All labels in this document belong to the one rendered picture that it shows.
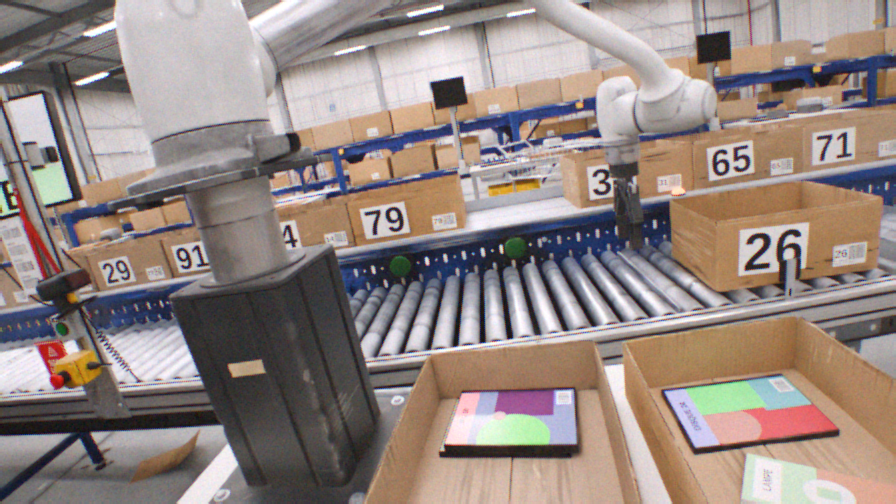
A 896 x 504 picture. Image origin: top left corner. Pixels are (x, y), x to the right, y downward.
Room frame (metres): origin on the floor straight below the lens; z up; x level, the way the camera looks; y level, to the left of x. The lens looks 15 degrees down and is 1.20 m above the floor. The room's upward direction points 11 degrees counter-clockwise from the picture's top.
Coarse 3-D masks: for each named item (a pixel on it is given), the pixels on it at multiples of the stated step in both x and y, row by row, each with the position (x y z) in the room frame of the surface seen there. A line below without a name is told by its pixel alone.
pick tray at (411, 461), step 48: (432, 384) 0.63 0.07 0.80; (480, 384) 0.63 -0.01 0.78; (528, 384) 0.61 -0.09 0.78; (576, 384) 0.59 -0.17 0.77; (432, 432) 0.56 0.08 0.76; (384, 480) 0.39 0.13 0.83; (432, 480) 0.46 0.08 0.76; (480, 480) 0.44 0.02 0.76; (528, 480) 0.42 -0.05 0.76; (576, 480) 0.41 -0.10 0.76; (624, 480) 0.36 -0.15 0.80
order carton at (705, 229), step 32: (736, 192) 1.09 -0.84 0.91; (768, 192) 1.07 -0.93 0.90; (800, 192) 1.05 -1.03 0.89; (832, 192) 0.93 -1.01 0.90; (672, 224) 1.10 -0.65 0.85; (704, 224) 0.89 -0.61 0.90; (736, 224) 0.83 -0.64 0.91; (768, 224) 0.81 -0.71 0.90; (832, 224) 0.79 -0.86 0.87; (864, 224) 0.77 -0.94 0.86; (704, 256) 0.90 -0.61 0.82; (736, 256) 0.83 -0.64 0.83; (832, 256) 0.79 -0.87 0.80; (736, 288) 0.83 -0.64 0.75
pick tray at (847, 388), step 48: (672, 336) 0.55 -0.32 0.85; (720, 336) 0.54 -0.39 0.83; (768, 336) 0.52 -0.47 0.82; (816, 336) 0.47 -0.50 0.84; (624, 384) 0.56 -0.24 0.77; (672, 384) 0.55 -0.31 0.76; (816, 384) 0.46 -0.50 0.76; (864, 384) 0.38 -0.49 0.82; (672, 432) 0.36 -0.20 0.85; (864, 432) 0.36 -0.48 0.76; (672, 480) 0.34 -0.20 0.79; (720, 480) 0.35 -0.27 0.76
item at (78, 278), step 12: (60, 276) 0.87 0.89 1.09; (72, 276) 0.88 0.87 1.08; (84, 276) 0.91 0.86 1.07; (36, 288) 0.87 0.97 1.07; (48, 288) 0.87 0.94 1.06; (60, 288) 0.86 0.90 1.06; (72, 288) 0.86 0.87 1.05; (48, 300) 0.88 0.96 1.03; (60, 300) 0.88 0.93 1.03; (72, 300) 0.89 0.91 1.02; (60, 312) 0.88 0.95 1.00; (72, 312) 0.90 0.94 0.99
